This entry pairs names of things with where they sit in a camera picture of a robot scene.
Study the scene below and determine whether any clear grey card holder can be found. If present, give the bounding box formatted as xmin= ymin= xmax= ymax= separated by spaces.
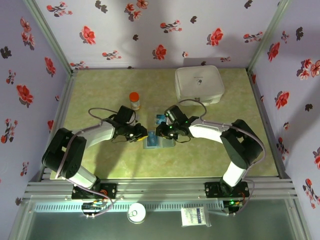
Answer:
xmin=142 ymin=131 xmax=176 ymax=150

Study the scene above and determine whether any blue packet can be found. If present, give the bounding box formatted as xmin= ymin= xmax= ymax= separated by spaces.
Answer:
xmin=146 ymin=131 xmax=159 ymax=148

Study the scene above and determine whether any orange capped spray bottle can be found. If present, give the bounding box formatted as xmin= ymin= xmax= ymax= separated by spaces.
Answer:
xmin=128 ymin=91 xmax=141 ymax=110

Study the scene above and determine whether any white fabric medicine bag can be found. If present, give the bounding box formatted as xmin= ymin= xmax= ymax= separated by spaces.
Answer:
xmin=174 ymin=65 xmax=225 ymax=107

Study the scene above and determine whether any round metal tin can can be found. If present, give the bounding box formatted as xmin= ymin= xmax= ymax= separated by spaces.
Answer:
xmin=126 ymin=202 xmax=147 ymax=224

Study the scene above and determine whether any small electronics board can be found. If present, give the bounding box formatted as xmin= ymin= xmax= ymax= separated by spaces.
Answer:
xmin=223 ymin=199 xmax=243 ymax=216
xmin=81 ymin=201 xmax=107 ymax=219

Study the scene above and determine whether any white printed packet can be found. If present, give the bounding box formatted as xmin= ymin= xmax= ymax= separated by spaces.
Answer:
xmin=180 ymin=206 xmax=210 ymax=228

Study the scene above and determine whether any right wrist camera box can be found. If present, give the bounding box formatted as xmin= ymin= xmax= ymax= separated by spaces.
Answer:
xmin=164 ymin=104 xmax=187 ymax=124

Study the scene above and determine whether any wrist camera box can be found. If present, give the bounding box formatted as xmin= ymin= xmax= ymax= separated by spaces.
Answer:
xmin=164 ymin=104 xmax=187 ymax=124
xmin=116 ymin=105 xmax=137 ymax=125

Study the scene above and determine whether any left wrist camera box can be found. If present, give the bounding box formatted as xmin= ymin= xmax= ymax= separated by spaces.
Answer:
xmin=116 ymin=105 xmax=137 ymax=125

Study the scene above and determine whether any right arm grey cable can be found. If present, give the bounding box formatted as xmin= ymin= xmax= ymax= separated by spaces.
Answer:
xmin=178 ymin=99 xmax=267 ymax=217

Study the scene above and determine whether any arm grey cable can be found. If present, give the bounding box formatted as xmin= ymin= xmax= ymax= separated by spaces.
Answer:
xmin=55 ymin=107 xmax=126 ymax=220
xmin=178 ymin=99 xmax=267 ymax=217

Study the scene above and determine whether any left arm grey cable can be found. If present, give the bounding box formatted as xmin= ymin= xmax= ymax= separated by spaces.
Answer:
xmin=55 ymin=107 xmax=126 ymax=220

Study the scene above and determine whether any aluminium frame cross rail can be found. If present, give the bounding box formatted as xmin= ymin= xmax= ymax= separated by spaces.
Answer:
xmin=21 ymin=177 xmax=299 ymax=201

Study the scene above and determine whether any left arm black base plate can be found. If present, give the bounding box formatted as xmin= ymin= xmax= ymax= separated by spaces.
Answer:
xmin=71 ymin=183 xmax=118 ymax=200

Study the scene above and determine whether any aluminium frame side rail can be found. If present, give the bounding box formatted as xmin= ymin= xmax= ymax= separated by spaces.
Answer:
xmin=39 ymin=69 xmax=79 ymax=181
xmin=246 ymin=69 xmax=292 ymax=180

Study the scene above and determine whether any perforated metal cable duct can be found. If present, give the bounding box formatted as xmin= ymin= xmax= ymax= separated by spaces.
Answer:
xmin=33 ymin=202 xmax=227 ymax=213

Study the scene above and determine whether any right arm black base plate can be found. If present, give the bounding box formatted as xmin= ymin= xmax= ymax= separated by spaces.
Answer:
xmin=204 ymin=181 xmax=250 ymax=198

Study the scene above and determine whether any aluminium frame corner post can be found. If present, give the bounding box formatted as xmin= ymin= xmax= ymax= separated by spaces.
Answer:
xmin=246 ymin=0 xmax=293 ymax=75
xmin=21 ymin=0 xmax=78 ymax=75

